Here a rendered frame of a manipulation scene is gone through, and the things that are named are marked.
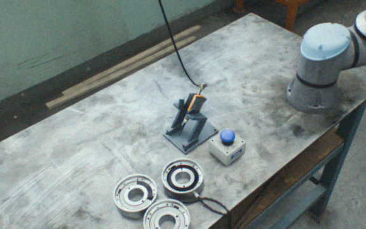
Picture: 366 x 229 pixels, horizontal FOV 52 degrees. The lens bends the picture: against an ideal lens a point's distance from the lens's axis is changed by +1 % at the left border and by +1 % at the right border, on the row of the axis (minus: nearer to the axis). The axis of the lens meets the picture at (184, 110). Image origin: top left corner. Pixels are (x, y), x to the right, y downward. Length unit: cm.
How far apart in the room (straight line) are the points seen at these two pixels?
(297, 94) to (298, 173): 31
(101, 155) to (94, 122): 14
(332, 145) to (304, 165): 15
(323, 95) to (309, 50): 15
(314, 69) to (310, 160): 40
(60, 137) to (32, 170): 13
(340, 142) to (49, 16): 174
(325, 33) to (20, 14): 172
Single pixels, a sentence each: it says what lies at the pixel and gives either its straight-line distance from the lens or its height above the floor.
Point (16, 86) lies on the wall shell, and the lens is 252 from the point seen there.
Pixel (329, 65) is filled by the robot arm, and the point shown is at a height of 96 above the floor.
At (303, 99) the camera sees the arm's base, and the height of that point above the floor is 84.
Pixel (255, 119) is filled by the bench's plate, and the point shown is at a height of 80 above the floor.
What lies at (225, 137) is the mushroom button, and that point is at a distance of 96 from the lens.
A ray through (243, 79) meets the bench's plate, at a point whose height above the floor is 80.
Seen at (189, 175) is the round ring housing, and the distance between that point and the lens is 95.
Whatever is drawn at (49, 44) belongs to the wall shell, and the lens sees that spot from 247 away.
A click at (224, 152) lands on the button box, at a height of 84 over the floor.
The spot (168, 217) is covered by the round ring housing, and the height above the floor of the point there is 81.
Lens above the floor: 159
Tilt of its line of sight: 44 degrees down
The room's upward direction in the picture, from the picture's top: 4 degrees counter-clockwise
